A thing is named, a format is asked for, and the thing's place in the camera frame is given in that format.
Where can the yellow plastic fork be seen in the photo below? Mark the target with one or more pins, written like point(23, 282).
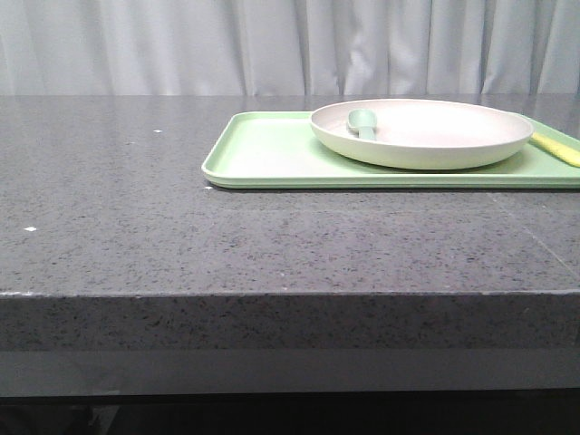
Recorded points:
point(559, 150)

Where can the grey curtain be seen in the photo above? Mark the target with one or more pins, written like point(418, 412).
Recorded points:
point(288, 47)

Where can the light green tray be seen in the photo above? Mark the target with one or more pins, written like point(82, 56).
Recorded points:
point(278, 150)

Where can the beige round plate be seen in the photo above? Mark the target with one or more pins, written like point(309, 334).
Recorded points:
point(424, 134)

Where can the teal green plastic spoon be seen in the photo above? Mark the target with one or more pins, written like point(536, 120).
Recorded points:
point(363, 122)

